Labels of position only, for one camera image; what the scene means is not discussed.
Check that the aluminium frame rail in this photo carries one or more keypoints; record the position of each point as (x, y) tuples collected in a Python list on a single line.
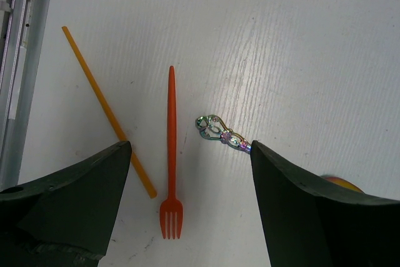
[(22, 30)]

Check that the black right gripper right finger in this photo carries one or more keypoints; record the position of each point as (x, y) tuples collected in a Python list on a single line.
[(309, 221)]

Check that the red-orange plastic fork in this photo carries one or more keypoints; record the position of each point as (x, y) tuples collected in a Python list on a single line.
[(171, 209)]

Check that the gold spoon ornate handle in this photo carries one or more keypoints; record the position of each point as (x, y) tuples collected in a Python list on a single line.
[(213, 128)]

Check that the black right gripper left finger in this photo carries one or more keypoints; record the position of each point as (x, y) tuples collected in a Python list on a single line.
[(65, 218)]

